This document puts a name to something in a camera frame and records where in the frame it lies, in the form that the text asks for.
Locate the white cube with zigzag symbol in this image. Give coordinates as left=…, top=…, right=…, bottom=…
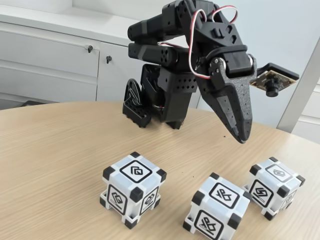
left=243, top=156, right=306, bottom=221

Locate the white cube with ampersand symbol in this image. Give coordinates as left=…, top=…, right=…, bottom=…
left=182, top=172, right=253, bottom=240

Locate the white drawer unit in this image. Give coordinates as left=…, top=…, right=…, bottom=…
left=291, top=83, right=320, bottom=140

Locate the white cube with pentagon symbol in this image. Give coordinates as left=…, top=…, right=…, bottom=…
left=99, top=151, right=168, bottom=230

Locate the white cabinet with locks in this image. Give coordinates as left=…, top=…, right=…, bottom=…
left=0, top=3, right=213, bottom=111

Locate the gripper camera board with mount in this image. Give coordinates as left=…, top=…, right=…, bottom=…
left=249, top=62, right=300, bottom=98

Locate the white slanted post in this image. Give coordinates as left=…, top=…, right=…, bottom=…
left=276, top=32, right=320, bottom=135

